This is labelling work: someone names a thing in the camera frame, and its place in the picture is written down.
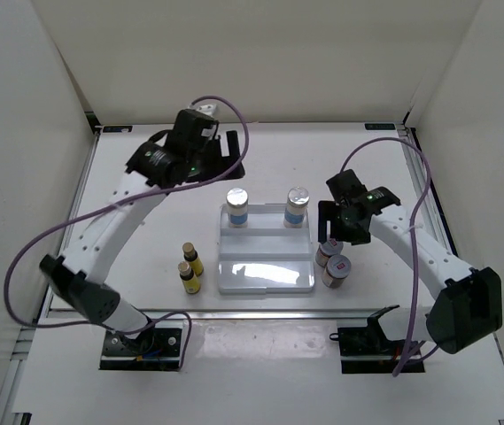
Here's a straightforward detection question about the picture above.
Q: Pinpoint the blue label shaker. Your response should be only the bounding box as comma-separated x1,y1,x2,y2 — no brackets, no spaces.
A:
226,188,249,228
283,187,310,228

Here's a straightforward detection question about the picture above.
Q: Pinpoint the brown spice jar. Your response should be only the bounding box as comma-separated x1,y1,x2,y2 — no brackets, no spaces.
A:
315,238,344,267
322,254,352,289

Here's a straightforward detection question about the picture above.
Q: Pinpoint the brown spice jar front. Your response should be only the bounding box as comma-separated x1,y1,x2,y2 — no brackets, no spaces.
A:
322,254,352,289

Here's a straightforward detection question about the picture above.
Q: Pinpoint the yellow bottle dark cap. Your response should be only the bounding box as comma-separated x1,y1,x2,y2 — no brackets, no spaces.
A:
182,242,204,276

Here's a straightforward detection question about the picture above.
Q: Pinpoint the yellow bottle beige cap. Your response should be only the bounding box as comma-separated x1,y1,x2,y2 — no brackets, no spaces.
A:
177,261,200,294

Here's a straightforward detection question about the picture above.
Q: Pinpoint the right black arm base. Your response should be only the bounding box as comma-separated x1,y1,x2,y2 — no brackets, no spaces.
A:
329,305,405,375

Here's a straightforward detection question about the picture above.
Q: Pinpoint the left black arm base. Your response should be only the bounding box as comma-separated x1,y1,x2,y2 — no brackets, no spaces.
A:
98,321,184,372

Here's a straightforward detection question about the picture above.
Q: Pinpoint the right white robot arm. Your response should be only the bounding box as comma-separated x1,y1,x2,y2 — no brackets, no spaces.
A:
318,170,503,354

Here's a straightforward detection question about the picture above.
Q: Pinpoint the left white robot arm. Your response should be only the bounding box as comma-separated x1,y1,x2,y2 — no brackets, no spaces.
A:
40,107,239,354

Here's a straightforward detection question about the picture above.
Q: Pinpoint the white tiered organizer tray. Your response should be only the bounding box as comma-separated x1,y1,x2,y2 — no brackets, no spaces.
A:
217,204,314,296

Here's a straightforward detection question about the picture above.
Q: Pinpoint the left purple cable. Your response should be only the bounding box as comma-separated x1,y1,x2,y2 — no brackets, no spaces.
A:
3,95,252,370

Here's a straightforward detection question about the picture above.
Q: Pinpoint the purple cable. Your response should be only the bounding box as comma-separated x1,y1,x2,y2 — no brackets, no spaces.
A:
3,95,252,370
338,136,440,377

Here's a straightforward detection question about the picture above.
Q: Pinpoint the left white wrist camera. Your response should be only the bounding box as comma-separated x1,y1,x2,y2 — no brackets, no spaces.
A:
189,103,218,118

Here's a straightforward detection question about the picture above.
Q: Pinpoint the right aluminium rail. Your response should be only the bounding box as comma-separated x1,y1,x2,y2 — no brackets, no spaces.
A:
397,125,458,255

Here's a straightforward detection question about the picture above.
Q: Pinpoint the aluminium rail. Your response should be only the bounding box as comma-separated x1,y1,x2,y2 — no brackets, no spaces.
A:
16,307,452,355
397,125,458,255

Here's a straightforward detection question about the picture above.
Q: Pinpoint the front aluminium rail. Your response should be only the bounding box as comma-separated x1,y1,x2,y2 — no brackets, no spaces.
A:
16,307,452,355

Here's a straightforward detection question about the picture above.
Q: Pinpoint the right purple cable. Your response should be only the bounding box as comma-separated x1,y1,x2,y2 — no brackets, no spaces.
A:
338,136,440,377

